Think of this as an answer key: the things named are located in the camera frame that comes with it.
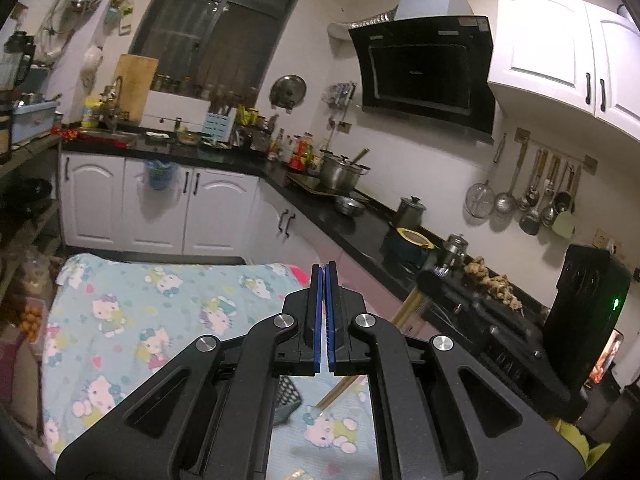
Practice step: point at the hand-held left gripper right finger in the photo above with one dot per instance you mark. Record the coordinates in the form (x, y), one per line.
(330, 310)

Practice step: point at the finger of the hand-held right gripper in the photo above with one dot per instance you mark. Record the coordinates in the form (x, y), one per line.
(450, 305)
(510, 320)

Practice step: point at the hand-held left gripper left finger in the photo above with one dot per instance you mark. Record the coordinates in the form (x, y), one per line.
(316, 310)

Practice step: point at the chopstick pair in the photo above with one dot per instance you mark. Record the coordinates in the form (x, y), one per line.
(407, 310)

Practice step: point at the dark green utensil holder basket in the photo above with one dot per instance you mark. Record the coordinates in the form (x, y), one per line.
(287, 400)

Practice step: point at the pile of ginger roots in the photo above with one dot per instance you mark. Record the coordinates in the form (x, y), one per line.
(482, 272)

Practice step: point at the steel teapot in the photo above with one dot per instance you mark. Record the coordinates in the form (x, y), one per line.
(452, 252)

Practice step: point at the dark blue pot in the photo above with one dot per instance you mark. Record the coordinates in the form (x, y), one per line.
(405, 247)

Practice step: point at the pale green scoop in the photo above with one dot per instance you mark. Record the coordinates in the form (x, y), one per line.
(564, 225)

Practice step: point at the black kitchen countertop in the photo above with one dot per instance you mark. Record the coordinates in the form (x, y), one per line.
(370, 230)

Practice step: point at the hanging steel spatula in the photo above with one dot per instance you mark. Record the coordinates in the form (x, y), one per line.
(531, 222)

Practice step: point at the small lidded steel pot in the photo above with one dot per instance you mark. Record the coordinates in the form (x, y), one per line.
(411, 215)

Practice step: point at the small steel bowl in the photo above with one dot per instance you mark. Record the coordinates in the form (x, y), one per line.
(350, 206)

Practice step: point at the hanging steel ladle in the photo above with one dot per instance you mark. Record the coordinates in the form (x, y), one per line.
(505, 202)

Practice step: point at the hanging steel spoon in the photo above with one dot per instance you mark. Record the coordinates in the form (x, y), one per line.
(524, 204)

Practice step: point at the yellow cloth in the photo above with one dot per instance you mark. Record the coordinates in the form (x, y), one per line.
(575, 437)

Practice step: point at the steel stockpot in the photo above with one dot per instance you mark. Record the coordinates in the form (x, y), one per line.
(340, 175)

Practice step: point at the cluster of condiment bottles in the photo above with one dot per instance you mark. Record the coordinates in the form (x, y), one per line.
(297, 152)

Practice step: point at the blue cartoon cat blanket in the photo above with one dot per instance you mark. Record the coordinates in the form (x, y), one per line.
(125, 320)

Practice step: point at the blue knife block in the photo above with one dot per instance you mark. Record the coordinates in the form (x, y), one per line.
(218, 125)

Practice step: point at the small hanging tool rack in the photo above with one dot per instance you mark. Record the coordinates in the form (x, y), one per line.
(340, 95)

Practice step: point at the bowl of food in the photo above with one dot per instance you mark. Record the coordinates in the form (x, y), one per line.
(187, 136)

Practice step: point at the steel pot lid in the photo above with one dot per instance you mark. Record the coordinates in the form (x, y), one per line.
(287, 91)

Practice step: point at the black range hood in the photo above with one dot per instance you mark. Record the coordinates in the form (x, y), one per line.
(420, 75)

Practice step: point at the white base kitchen cabinets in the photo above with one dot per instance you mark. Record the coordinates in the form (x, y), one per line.
(100, 200)

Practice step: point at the white countertop box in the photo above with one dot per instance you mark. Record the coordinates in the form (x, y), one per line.
(170, 110)

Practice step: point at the row of spice jars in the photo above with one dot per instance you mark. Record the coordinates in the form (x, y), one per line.
(200, 87)

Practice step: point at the bag of oranges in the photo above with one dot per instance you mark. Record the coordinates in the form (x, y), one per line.
(31, 320)

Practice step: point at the wooden cutting board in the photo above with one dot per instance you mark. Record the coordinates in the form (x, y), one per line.
(135, 85)

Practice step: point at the steel faucet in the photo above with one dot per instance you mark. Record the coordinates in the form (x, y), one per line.
(114, 100)

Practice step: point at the yellow jar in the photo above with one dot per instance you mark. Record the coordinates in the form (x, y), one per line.
(91, 112)

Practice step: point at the dark kitchen window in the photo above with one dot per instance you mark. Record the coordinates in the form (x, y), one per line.
(225, 25)

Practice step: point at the black wok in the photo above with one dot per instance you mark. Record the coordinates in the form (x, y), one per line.
(27, 195)

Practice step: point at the metal shelf rack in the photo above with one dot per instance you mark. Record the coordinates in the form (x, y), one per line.
(30, 152)

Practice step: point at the hanging cleaning brushes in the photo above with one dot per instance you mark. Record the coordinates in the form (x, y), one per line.
(120, 12)

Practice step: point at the black blender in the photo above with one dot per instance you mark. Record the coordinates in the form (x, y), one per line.
(17, 60)

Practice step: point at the wall utensil rail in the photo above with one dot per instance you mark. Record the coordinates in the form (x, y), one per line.
(555, 152)

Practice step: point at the white wall cabinet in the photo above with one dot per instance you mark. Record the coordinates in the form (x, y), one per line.
(550, 45)

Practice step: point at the silver exhaust duct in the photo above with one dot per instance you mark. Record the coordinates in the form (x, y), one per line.
(360, 24)

